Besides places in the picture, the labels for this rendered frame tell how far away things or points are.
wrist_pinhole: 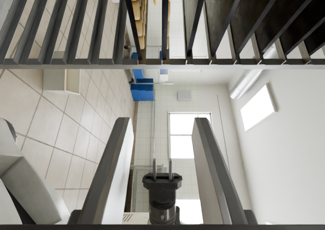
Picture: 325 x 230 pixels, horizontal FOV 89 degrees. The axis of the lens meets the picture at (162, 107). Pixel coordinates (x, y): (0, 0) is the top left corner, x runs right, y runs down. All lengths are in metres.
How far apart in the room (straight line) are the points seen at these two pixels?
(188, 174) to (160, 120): 1.66
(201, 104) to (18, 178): 5.08
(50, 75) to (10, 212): 1.20
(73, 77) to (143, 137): 3.51
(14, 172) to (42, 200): 0.09
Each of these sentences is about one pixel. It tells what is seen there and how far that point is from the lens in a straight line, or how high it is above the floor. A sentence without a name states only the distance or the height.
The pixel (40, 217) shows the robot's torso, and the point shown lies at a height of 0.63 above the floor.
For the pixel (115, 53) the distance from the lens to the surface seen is 0.69.
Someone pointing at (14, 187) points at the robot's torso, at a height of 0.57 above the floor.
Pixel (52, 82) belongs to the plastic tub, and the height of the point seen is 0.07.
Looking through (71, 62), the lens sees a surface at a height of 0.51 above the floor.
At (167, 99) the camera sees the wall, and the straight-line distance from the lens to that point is 5.27.
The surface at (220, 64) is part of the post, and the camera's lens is 0.69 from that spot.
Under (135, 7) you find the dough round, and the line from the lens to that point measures 0.53.
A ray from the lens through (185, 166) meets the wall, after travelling 4.69.
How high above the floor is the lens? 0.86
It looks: level
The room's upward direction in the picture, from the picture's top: 90 degrees clockwise
